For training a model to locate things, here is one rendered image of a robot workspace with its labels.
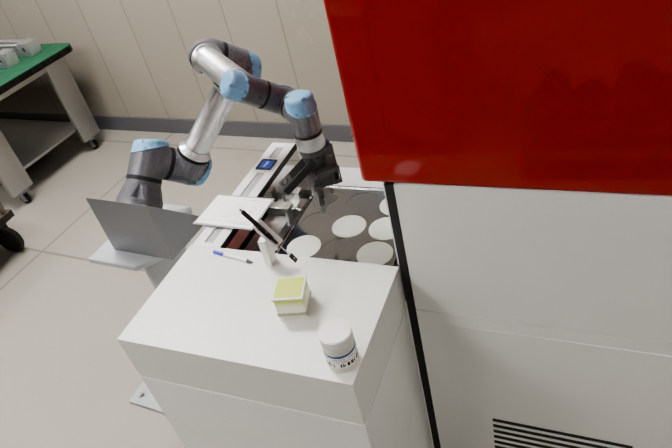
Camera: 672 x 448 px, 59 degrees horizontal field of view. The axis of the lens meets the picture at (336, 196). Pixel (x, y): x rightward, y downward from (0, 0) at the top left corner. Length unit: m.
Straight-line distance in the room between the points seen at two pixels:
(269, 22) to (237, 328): 2.58
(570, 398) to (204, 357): 0.93
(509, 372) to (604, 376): 0.23
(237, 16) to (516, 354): 2.84
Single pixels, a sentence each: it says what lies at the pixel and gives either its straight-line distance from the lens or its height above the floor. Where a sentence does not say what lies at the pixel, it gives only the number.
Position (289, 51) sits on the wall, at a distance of 3.77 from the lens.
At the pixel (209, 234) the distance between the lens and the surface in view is 1.77.
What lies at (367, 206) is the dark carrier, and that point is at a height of 0.90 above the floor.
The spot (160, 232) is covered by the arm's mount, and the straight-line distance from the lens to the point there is 1.92.
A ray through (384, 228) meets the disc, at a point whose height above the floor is 0.90.
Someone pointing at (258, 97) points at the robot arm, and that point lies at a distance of 1.51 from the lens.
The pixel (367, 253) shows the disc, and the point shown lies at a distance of 1.62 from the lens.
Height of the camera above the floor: 1.97
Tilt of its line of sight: 35 degrees down
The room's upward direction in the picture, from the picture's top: 14 degrees counter-clockwise
